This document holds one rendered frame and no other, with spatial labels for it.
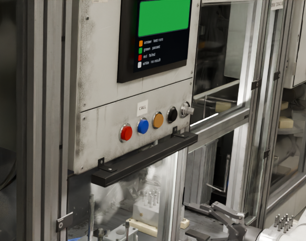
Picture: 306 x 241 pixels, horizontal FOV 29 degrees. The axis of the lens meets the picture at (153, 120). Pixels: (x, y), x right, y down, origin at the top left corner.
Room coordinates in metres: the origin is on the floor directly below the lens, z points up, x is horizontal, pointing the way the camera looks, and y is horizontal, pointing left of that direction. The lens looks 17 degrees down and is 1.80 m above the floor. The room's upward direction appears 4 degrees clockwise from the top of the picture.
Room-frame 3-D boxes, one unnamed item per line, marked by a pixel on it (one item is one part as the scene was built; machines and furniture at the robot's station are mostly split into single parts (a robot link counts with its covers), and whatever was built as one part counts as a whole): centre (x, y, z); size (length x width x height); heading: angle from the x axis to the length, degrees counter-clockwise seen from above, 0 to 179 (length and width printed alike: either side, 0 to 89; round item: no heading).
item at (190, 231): (1.60, -0.16, 0.97); 0.07 x 0.03 x 0.01; 58
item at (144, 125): (1.21, 0.02, 1.42); 0.03 x 0.02 x 0.03; 148
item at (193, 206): (1.60, -0.16, 1.05); 0.07 x 0.03 x 0.01; 58
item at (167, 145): (1.20, 0.00, 1.37); 0.36 x 0.04 x 0.04; 148
